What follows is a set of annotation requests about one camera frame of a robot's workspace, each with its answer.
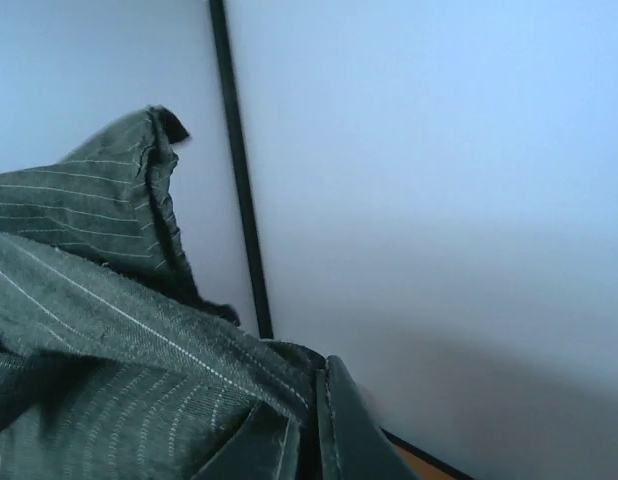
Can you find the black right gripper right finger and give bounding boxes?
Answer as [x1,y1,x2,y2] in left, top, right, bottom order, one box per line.
[315,356,414,480]

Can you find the black left frame post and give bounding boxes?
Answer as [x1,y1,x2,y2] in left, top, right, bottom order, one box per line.
[209,0,274,339]

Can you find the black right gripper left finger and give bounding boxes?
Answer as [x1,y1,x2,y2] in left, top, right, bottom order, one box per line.
[193,402,301,480]

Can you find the dark grey pinstriped shirt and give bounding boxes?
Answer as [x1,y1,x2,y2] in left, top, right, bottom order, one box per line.
[0,106,324,479]

